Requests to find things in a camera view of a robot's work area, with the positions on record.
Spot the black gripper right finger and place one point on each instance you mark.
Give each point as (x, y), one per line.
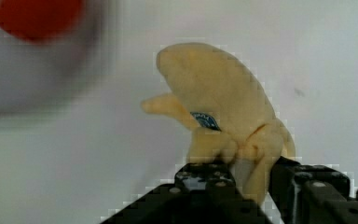
(312, 194)

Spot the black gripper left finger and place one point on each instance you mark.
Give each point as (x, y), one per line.
(200, 194)

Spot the yellow peeled toy banana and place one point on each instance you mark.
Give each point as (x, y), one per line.
(225, 107)

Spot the grey round plate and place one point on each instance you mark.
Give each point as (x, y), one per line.
(52, 73)

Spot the red ketchup bottle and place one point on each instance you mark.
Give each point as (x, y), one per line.
(39, 20)

